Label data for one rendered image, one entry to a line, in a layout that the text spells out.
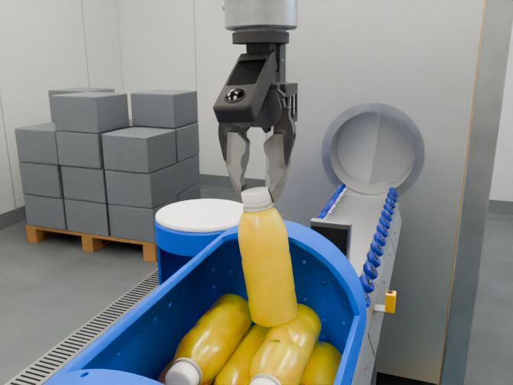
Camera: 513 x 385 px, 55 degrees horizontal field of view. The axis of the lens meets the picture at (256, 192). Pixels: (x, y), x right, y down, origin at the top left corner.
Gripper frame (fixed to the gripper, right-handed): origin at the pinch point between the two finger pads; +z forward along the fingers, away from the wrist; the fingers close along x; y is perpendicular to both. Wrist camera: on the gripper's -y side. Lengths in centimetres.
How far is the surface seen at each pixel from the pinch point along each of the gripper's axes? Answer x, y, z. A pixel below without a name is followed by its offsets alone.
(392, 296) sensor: -15, 49, 36
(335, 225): -1, 54, 22
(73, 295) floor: 186, 170, 125
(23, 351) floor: 169, 111, 126
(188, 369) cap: 4.5, -12.5, 19.3
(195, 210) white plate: 42, 65, 25
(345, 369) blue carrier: -13.7, -8.0, 18.2
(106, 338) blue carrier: 6.9, -23.8, 9.0
